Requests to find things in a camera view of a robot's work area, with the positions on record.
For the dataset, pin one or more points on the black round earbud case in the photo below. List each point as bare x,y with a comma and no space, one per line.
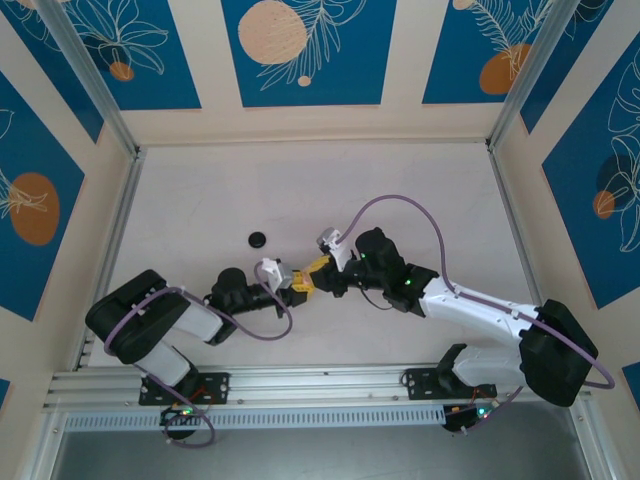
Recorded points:
258,240

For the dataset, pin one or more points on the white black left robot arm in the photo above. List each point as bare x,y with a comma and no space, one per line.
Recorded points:
140,315

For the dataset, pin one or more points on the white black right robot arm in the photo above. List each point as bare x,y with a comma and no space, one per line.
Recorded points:
475,310

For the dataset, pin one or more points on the left controller board green light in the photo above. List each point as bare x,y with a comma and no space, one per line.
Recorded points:
182,414

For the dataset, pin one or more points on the controller board green light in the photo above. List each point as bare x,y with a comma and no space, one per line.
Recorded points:
182,414
470,416

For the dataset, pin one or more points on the grey metal sheet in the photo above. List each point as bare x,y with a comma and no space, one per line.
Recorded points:
325,455

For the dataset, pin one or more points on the right controller board green light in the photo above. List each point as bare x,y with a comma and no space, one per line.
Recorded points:
470,416

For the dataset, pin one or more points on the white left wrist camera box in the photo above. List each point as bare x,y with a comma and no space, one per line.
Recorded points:
280,275

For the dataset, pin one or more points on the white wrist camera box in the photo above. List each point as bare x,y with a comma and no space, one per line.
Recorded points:
280,275
327,239

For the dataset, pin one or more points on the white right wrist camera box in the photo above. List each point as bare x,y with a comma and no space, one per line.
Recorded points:
327,239

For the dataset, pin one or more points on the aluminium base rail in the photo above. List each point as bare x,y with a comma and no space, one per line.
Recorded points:
325,382

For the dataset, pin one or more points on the aluminium left side rail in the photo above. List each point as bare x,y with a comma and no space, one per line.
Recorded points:
122,220

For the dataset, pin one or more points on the aluminium right side rail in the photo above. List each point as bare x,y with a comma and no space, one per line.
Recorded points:
520,240

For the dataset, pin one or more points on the aluminium right frame post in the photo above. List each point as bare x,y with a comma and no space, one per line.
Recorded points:
530,75

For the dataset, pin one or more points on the aluminium frame post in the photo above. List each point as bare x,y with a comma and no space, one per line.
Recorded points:
530,75
95,85

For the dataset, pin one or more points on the aluminium left frame post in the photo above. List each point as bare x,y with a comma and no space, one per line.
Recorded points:
95,85

